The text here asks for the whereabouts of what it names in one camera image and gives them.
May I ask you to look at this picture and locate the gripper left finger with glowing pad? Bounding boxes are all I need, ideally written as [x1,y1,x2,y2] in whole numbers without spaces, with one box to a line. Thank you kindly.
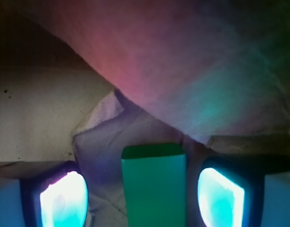
[0,161,88,227]

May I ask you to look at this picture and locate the green rectangular block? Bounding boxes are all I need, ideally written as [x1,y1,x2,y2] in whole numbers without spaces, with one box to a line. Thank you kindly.
[121,143,187,227]

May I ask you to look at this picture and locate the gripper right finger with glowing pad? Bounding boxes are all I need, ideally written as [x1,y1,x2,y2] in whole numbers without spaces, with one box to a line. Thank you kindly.
[197,155,290,227]

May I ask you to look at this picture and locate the crumpled brown paper bag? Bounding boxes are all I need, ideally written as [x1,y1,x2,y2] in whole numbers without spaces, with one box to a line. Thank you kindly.
[0,0,290,227]

